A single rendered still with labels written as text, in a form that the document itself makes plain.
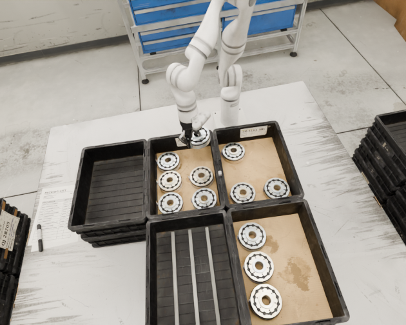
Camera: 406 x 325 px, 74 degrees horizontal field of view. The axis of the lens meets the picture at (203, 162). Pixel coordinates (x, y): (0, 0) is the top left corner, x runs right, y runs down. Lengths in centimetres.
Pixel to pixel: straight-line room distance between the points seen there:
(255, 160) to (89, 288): 89
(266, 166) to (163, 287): 66
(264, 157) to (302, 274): 52
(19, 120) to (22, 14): 122
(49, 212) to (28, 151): 152
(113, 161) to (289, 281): 92
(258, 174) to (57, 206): 99
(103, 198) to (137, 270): 34
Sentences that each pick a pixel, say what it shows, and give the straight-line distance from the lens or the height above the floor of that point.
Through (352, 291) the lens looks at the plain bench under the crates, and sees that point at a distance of 126.
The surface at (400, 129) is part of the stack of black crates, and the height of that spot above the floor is 49.
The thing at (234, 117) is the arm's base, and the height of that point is 85.
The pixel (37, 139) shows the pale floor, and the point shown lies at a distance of 304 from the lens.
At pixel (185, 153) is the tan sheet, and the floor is 83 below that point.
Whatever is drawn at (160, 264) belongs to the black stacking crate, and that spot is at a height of 83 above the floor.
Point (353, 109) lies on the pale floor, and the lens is 286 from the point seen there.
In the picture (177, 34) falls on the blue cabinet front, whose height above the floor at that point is 46.
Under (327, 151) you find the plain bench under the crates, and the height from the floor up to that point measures 70.
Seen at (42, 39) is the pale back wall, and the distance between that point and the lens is 403.
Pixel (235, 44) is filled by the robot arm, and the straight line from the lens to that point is 107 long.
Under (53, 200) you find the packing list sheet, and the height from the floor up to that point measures 70.
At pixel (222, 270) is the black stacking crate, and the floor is 83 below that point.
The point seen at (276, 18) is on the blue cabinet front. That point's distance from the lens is 307.
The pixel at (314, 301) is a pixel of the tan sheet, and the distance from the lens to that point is 107.
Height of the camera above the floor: 186
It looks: 55 degrees down
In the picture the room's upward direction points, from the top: 8 degrees counter-clockwise
